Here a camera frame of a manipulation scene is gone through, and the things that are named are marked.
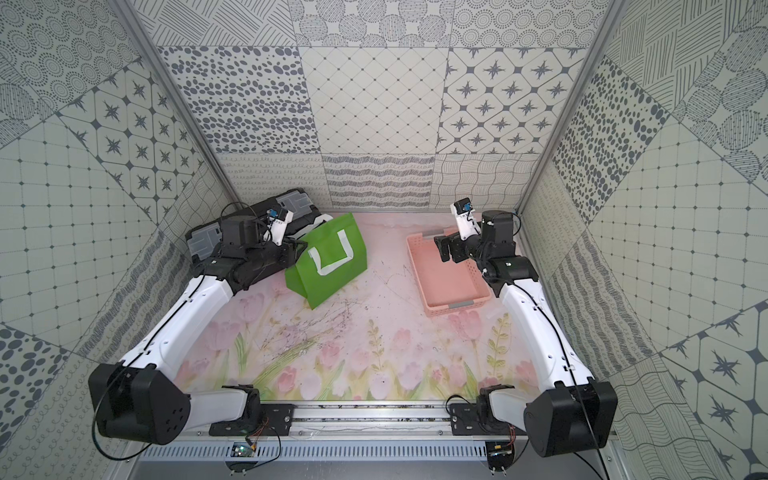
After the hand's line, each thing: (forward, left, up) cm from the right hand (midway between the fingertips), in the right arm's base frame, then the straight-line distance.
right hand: (454, 236), depth 79 cm
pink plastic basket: (0, 0, -26) cm, 26 cm away
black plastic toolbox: (+5, +75, -8) cm, 75 cm away
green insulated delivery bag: (+1, +35, -11) cm, 37 cm away
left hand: (0, +44, -1) cm, 44 cm away
